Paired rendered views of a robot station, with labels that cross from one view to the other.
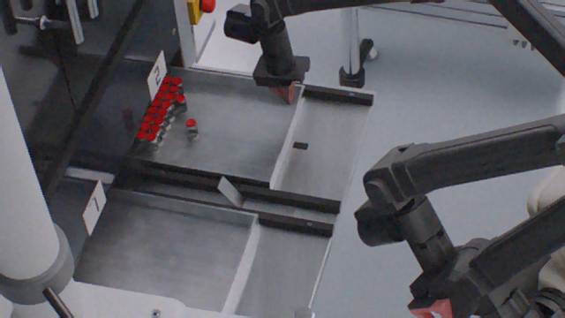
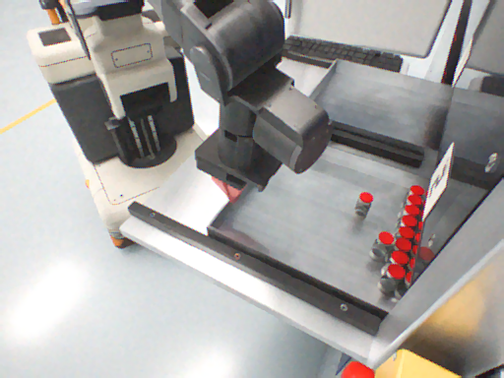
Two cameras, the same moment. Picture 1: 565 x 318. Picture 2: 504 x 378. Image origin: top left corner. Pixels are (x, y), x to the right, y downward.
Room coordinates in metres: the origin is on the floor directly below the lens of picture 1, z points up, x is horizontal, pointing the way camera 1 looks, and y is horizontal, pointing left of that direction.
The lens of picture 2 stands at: (1.90, 0.05, 1.30)
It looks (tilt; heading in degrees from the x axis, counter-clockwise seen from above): 48 degrees down; 189
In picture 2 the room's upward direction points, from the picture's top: straight up
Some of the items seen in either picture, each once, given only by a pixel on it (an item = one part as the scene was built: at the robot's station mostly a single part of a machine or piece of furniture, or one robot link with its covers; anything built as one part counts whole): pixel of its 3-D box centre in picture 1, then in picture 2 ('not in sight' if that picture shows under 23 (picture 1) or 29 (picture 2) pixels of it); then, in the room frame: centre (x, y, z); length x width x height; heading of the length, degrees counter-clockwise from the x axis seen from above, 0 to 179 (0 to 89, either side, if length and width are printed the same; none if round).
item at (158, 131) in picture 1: (165, 116); (402, 234); (1.60, 0.23, 0.91); 0.18 x 0.02 x 0.05; 160
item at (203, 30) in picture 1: (177, 36); not in sight; (1.88, 0.21, 0.87); 0.14 x 0.13 x 0.02; 70
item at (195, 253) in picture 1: (151, 257); (390, 107); (1.25, 0.26, 0.90); 0.34 x 0.26 x 0.04; 70
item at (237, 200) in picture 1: (256, 198); not in sight; (1.36, 0.06, 0.91); 0.14 x 0.03 x 0.06; 69
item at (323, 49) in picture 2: not in sight; (338, 54); (0.83, 0.17, 0.82); 0.40 x 0.14 x 0.02; 74
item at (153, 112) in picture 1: (155, 114); (418, 241); (1.61, 0.25, 0.91); 0.18 x 0.02 x 0.05; 160
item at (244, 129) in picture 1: (207, 124); (343, 216); (1.57, 0.14, 0.90); 0.34 x 0.26 x 0.04; 70
